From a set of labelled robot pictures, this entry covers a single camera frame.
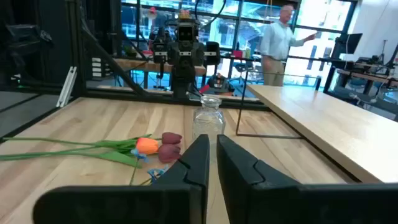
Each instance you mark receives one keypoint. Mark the background wooden bench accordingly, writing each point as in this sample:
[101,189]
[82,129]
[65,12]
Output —
[136,65]

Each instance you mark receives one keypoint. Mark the orange tulip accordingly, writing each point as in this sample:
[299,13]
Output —
[146,146]

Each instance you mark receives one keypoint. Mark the textured cut-glass vase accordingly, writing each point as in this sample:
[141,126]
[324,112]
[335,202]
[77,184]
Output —
[208,121]

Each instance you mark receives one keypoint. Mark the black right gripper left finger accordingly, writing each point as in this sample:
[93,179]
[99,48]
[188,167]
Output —
[174,202]

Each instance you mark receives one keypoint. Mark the person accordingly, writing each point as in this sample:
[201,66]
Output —
[276,40]

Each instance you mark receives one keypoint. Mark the blue flower bunch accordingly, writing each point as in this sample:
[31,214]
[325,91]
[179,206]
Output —
[154,174]

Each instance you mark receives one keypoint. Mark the background wooden desk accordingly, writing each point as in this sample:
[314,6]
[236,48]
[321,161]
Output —
[367,76]

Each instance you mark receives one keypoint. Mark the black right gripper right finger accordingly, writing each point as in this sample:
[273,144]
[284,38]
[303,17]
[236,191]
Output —
[264,202]

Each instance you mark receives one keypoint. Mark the black background monitor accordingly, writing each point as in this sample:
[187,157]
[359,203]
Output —
[348,43]

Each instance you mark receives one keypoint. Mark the red black shop vacuum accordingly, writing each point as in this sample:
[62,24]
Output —
[219,84]

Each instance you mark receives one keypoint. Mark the white drawer stack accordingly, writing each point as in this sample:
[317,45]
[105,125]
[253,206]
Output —
[96,67]

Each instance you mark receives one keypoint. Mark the white aluminium profile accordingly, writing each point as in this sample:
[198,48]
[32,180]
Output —
[66,88]

